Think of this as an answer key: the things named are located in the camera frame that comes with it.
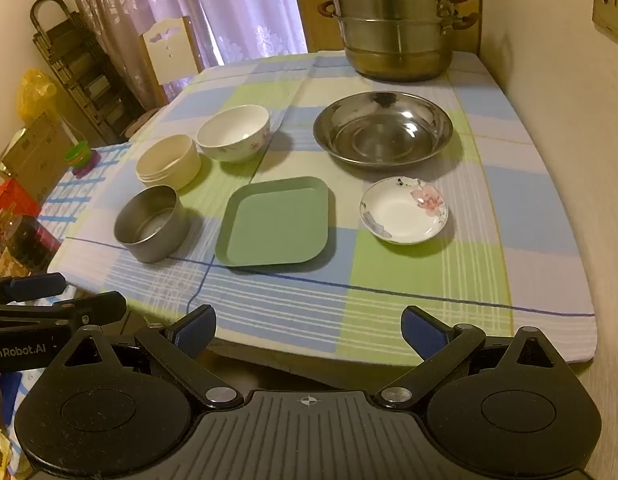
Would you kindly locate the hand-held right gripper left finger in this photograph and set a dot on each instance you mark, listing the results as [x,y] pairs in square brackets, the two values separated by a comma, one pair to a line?
[194,332]

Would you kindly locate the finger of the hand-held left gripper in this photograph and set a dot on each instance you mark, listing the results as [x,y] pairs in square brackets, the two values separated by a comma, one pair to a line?
[94,307]
[34,286]

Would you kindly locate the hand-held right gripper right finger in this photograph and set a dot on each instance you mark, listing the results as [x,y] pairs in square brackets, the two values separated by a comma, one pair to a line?
[421,332]

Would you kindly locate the small stainless steel bowl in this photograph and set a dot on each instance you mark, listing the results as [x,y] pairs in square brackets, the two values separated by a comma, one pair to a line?
[144,220]

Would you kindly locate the small floral white dish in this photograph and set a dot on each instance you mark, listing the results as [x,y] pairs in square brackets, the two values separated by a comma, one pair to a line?
[399,210]

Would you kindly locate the green square plate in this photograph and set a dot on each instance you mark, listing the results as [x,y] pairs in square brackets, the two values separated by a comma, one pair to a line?
[274,220]

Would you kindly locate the cream round bowl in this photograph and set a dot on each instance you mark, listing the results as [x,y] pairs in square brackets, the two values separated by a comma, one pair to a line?
[166,160]

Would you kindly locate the large stainless steel basin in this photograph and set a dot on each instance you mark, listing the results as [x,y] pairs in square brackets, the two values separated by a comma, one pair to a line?
[384,130]

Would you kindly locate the white ceramic floral bowl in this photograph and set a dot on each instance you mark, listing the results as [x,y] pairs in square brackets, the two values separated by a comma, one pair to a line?
[234,130]

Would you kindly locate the dark round jar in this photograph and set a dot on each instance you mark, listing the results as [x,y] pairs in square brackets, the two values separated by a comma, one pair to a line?
[34,240]

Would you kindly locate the red bag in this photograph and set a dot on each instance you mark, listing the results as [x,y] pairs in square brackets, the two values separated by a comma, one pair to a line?
[9,200]

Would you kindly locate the blue patterned white cloth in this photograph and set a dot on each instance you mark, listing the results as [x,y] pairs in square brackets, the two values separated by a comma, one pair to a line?
[64,195]

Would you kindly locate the cardboard box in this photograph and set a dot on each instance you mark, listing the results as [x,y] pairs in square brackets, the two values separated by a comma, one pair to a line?
[34,155]

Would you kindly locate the green and purple toy cup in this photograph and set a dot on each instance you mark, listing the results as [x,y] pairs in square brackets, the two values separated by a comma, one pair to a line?
[81,157]

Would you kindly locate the yellow plastic bag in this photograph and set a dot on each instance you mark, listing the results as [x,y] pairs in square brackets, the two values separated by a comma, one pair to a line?
[36,90]

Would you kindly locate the black folding rack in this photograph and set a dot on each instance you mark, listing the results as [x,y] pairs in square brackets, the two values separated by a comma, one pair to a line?
[84,70]

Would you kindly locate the white wooden chair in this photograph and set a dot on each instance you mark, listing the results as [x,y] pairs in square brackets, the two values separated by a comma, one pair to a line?
[169,55]

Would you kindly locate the stainless steel steamer pot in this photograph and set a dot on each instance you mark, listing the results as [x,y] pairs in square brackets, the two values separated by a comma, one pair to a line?
[399,25]

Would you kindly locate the purple lace curtain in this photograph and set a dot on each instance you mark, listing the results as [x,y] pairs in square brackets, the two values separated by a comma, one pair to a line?
[239,5]

